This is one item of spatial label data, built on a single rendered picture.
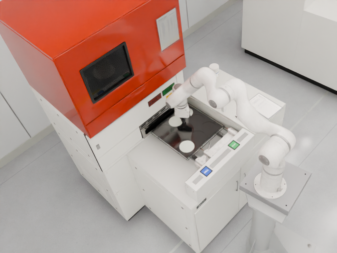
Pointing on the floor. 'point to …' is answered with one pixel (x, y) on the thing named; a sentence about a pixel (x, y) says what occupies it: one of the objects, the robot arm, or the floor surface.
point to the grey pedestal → (273, 232)
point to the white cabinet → (179, 213)
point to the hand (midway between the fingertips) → (183, 119)
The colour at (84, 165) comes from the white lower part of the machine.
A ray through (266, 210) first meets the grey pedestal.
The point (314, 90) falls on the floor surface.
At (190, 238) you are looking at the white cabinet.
